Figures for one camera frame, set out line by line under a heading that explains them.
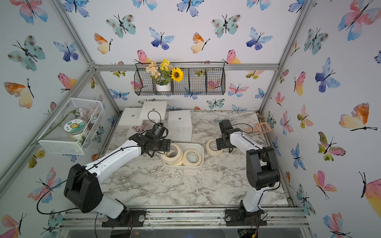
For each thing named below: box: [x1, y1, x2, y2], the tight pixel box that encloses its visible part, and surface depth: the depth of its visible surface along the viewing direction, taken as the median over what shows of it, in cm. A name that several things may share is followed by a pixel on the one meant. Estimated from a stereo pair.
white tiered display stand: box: [118, 101, 193, 142], surface depth 97 cm
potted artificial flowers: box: [145, 58, 185, 92], surface depth 85 cm
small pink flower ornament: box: [131, 125, 145, 133], surface depth 100 cm
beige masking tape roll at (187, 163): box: [182, 149, 202, 167], surface depth 90 cm
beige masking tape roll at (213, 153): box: [205, 138, 224, 157], surface depth 98 cm
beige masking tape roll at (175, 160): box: [161, 142, 184, 166], surface depth 86 cm
